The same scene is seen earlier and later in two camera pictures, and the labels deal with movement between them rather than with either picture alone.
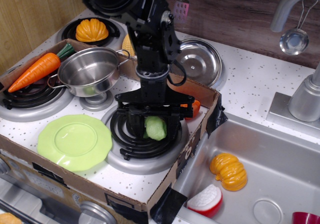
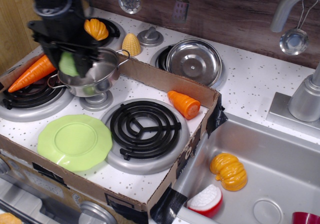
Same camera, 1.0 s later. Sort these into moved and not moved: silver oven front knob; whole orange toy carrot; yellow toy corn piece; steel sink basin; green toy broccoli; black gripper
Moved: black gripper; green toy broccoli
Not moved: silver oven front knob; steel sink basin; yellow toy corn piece; whole orange toy carrot
